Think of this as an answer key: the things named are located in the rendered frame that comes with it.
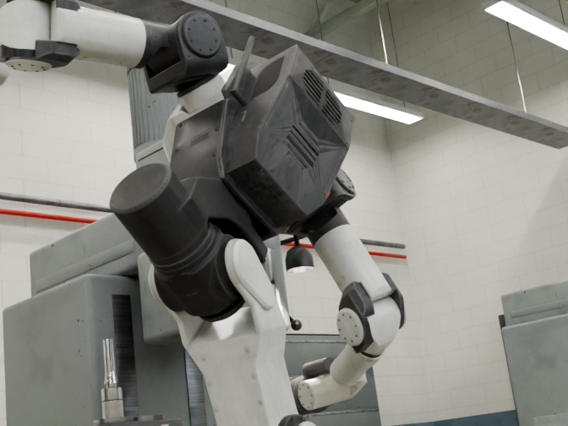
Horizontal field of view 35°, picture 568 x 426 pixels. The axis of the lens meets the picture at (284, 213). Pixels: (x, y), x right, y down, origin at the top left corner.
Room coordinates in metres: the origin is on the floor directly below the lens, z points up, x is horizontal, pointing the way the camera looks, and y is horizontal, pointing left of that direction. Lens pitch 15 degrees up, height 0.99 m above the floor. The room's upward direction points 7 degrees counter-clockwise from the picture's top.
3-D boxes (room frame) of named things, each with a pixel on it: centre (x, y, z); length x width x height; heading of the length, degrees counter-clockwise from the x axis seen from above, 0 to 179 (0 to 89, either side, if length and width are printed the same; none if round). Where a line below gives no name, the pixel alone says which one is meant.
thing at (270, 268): (2.25, 0.06, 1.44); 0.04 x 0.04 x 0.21; 46
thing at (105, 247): (2.68, 0.50, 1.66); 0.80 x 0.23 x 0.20; 46
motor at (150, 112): (2.50, 0.32, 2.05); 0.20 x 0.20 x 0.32
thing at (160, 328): (2.47, 0.28, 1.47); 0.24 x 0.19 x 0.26; 136
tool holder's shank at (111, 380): (2.05, 0.44, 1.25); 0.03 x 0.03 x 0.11
